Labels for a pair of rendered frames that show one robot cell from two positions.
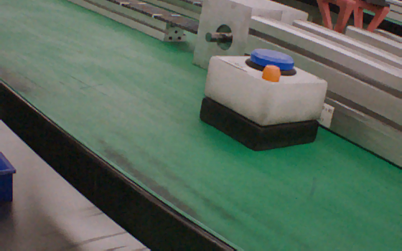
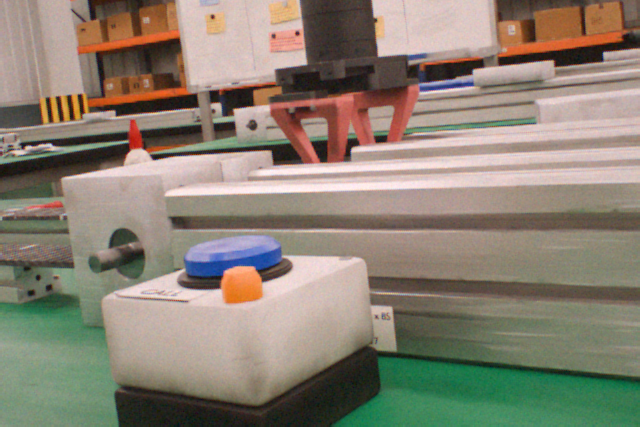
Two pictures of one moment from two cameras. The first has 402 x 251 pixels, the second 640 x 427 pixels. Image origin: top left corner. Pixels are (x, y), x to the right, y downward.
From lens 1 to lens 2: 0.15 m
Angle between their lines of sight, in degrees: 17
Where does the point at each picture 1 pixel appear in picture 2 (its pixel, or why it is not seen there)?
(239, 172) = not seen: outside the picture
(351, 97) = (422, 270)
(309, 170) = not seen: outside the picture
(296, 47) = (271, 219)
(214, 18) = (96, 223)
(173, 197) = not seen: outside the picture
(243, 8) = (145, 182)
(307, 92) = (330, 295)
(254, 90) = (216, 334)
